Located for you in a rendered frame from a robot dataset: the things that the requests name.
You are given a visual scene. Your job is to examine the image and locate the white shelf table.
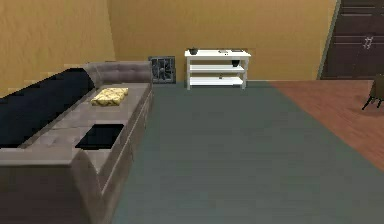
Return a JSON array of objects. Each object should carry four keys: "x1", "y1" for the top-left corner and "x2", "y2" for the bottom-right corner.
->
[{"x1": 184, "y1": 49, "x2": 252, "y2": 91}]

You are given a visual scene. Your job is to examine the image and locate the yellow patterned cushion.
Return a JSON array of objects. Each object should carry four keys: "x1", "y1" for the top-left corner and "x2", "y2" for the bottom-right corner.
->
[{"x1": 90, "y1": 87, "x2": 130, "y2": 107}]

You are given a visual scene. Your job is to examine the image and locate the grey brown sofa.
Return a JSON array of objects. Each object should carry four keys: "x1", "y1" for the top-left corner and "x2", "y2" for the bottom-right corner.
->
[{"x1": 0, "y1": 60, "x2": 155, "y2": 224}]

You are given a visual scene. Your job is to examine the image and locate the black square cushion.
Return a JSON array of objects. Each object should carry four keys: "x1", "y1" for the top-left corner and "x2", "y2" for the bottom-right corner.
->
[{"x1": 74, "y1": 123, "x2": 125, "y2": 151}]

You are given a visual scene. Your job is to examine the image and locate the black sofa back cushion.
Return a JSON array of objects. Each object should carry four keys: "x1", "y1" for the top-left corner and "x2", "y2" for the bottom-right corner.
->
[{"x1": 0, "y1": 67, "x2": 96, "y2": 149}]

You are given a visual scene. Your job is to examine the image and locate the dark brown room door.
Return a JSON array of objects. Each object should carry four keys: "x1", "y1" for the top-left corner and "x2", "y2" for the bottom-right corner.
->
[{"x1": 320, "y1": 0, "x2": 384, "y2": 80}]

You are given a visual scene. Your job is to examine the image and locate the brown chair black legs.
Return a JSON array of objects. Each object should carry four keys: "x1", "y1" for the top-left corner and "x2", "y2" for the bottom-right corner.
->
[{"x1": 361, "y1": 73, "x2": 384, "y2": 111}]

